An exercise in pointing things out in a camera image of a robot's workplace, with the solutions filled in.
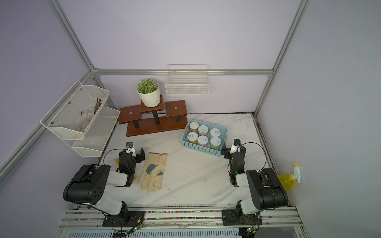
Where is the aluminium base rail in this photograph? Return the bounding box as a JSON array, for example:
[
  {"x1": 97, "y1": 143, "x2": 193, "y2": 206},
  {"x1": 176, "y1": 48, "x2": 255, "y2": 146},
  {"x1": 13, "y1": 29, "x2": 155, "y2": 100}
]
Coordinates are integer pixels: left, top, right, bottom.
[{"x1": 55, "y1": 207, "x2": 308, "y2": 238}]

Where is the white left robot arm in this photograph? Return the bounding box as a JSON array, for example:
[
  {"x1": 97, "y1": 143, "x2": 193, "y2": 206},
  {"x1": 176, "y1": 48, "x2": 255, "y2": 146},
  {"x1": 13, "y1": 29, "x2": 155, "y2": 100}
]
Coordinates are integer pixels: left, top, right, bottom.
[{"x1": 63, "y1": 148, "x2": 145, "y2": 216}]

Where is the white wire wall basket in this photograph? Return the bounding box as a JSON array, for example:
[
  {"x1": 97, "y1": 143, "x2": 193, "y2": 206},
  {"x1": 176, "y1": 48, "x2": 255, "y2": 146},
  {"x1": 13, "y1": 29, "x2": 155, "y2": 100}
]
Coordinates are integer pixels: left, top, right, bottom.
[{"x1": 165, "y1": 64, "x2": 210, "y2": 96}]

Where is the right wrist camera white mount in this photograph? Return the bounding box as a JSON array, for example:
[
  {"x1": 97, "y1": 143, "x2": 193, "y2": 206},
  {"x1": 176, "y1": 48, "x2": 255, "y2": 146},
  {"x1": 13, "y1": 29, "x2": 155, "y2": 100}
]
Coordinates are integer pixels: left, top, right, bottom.
[{"x1": 230, "y1": 139, "x2": 241, "y2": 154}]

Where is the tan label can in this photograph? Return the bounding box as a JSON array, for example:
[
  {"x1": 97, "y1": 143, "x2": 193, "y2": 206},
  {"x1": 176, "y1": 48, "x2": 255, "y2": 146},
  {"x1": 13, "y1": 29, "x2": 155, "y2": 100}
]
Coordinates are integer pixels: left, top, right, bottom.
[{"x1": 187, "y1": 131, "x2": 198, "y2": 144}]

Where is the yellow label can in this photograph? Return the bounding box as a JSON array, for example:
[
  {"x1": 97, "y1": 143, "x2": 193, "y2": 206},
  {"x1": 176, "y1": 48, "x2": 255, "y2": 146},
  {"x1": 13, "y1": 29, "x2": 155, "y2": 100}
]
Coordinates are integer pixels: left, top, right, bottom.
[{"x1": 210, "y1": 128, "x2": 221, "y2": 138}]

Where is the brown wooden riser shelf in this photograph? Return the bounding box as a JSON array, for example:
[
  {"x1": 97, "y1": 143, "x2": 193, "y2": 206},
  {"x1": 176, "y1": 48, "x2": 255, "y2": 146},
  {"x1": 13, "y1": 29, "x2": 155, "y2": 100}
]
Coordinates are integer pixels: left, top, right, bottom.
[{"x1": 119, "y1": 96, "x2": 188, "y2": 137}]

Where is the potted succulent white pot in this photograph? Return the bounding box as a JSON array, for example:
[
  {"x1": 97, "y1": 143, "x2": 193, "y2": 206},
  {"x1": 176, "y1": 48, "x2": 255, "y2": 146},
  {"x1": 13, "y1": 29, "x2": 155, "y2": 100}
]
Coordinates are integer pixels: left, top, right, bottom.
[{"x1": 137, "y1": 78, "x2": 161, "y2": 108}]

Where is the cream work glove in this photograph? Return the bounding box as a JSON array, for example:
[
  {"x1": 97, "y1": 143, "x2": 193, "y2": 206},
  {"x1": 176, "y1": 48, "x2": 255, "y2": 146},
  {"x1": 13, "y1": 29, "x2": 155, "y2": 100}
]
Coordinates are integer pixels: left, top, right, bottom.
[{"x1": 138, "y1": 153, "x2": 168, "y2": 192}]

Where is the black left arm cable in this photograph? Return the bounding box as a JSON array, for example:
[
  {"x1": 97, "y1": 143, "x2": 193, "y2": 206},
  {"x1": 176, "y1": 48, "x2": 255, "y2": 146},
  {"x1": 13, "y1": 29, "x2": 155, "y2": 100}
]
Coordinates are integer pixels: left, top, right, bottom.
[{"x1": 102, "y1": 148, "x2": 127, "y2": 166}]

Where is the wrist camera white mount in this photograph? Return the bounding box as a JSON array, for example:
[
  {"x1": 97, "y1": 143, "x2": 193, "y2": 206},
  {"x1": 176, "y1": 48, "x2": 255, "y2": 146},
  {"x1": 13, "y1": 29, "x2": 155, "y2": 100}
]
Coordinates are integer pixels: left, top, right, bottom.
[
  {"x1": 126, "y1": 141, "x2": 136, "y2": 157},
  {"x1": 230, "y1": 139, "x2": 241, "y2": 154}
]

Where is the green label can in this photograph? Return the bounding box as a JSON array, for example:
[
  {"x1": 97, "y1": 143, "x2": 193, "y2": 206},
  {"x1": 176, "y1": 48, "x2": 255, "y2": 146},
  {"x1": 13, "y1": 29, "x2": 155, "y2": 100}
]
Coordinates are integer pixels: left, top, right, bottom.
[{"x1": 210, "y1": 137, "x2": 222, "y2": 150}]

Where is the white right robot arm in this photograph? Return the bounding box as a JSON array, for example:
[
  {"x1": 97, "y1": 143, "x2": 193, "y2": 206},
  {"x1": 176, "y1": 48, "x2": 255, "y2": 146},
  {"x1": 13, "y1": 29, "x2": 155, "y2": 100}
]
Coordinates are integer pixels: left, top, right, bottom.
[{"x1": 221, "y1": 145, "x2": 289, "y2": 218}]

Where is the aluminium frame post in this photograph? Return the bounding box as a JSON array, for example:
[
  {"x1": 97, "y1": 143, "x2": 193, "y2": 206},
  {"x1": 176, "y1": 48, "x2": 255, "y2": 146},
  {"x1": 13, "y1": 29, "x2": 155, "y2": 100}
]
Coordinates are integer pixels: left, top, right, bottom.
[{"x1": 47, "y1": 0, "x2": 94, "y2": 72}]

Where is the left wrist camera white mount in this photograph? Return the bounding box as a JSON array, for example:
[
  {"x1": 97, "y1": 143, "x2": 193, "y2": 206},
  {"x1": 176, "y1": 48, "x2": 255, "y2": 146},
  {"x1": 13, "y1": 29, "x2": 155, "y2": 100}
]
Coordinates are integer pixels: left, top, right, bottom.
[{"x1": 126, "y1": 141, "x2": 136, "y2": 157}]

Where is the yellow spray bottle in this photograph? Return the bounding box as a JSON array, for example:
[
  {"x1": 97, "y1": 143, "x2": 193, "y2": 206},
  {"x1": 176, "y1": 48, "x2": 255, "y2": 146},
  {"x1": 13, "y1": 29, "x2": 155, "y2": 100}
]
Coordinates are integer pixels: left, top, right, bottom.
[{"x1": 277, "y1": 163, "x2": 301, "y2": 191}]

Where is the orange can white lid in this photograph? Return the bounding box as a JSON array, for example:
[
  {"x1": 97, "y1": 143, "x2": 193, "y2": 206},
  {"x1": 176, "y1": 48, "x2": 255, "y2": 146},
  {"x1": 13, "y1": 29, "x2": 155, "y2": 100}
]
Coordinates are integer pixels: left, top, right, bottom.
[{"x1": 197, "y1": 125, "x2": 209, "y2": 136}]

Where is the white perforated wall rack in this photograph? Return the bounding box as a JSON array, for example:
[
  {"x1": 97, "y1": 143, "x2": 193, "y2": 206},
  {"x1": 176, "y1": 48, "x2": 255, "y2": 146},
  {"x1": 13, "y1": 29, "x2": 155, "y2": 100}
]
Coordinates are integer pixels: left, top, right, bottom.
[{"x1": 40, "y1": 81, "x2": 120, "y2": 157}]

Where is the light blue plastic basket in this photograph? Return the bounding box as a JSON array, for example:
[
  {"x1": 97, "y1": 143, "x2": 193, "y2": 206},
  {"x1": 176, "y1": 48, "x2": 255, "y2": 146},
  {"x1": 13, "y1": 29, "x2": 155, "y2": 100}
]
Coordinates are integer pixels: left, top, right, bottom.
[{"x1": 181, "y1": 120, "x2": 228, "y2": 157}]

